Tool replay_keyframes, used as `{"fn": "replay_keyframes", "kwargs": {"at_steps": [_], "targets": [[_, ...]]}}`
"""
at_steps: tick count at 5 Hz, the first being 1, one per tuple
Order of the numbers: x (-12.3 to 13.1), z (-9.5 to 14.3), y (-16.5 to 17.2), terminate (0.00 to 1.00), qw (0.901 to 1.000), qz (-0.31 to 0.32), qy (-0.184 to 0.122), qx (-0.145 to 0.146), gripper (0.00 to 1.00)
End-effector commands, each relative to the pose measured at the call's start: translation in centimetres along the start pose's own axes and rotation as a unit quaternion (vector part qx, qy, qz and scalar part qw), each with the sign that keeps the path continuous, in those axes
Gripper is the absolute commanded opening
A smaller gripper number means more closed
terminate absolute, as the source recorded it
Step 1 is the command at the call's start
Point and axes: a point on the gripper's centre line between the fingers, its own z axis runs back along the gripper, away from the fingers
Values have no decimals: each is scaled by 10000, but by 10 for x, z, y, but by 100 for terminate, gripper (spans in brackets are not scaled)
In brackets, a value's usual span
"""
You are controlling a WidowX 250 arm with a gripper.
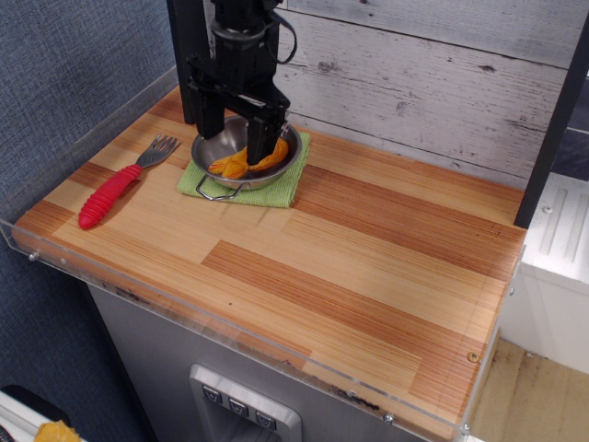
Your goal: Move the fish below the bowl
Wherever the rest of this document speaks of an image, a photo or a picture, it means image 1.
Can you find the green cloth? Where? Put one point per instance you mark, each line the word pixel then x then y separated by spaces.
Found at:
pixel 281 194

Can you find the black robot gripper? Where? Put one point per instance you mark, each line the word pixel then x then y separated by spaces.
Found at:
pixel 239 77

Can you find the silver dispenser button panel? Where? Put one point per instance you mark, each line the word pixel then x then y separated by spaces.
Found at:
pixel 230 411

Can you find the black left vertical post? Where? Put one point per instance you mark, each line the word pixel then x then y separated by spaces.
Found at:
pixel 189 33

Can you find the black right vertical post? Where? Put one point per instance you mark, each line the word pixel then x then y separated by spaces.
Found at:
pixel 571 89

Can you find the yellow object at corner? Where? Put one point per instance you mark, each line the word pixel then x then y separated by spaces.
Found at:
pixel 56 432

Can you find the red-handled metal fork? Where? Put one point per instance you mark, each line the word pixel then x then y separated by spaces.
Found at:
pixel 102 200

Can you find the white ribbed side unit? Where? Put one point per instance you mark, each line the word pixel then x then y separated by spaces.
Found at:
pixel 546 307

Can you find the clear acrylic table guard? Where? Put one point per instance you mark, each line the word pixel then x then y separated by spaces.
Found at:
pixel 400 225

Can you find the grey toy fridge cabinet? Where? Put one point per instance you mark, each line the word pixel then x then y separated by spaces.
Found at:
pixel 344 384

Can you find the stainless steel bowl with handles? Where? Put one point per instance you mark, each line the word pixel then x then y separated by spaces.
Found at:
pixel 232 139

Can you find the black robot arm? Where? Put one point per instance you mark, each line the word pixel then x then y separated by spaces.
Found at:
pixel 245 17

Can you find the black vertical post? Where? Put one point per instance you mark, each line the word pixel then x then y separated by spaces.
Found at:
pixel 189 33
pixel 571 89

